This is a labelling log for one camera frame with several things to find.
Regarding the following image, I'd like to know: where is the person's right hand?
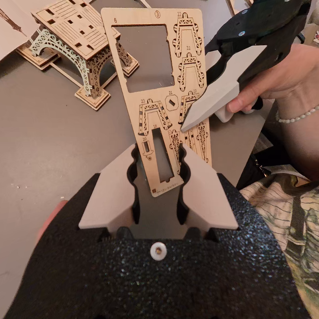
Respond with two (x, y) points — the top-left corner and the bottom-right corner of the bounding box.
(227, 44), (319, 118)

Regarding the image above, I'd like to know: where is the grey desk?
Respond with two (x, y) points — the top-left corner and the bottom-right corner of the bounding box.
(0, 0), (281, 308)

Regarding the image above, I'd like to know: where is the person's left hand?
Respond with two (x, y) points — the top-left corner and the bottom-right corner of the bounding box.
(37, 199), (69, 241)

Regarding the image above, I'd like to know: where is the paper instruction sheet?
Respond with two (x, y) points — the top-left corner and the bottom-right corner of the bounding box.
(0, 0), (44, 61)

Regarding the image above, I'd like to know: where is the wooden tower base model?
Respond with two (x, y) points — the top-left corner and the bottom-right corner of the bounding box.
(15, 0), (140, 111)

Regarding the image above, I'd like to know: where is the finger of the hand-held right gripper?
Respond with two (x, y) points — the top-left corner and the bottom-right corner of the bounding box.
(179, 45), (267, 133)
(205, 49), (226, 87)

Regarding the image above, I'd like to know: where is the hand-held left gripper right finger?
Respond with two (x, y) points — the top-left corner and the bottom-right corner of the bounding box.
(176, 143), (240, 236)

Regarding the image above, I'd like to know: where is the wooden puzzle sheet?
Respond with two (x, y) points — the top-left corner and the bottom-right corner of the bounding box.
(100, 7), (213, 198)

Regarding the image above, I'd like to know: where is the person's printed shirt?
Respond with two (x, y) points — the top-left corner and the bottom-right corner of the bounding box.
(239, 172), (319, 319)

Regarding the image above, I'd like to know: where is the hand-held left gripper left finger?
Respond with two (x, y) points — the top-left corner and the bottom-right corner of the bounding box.
(78, 143), (140, 235)

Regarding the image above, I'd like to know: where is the black bag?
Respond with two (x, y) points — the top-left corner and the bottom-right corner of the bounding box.
(235, 135), (312, 190)

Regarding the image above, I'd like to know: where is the pearl bracelet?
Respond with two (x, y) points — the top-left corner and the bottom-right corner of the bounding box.
(278, 105), (319, 124)

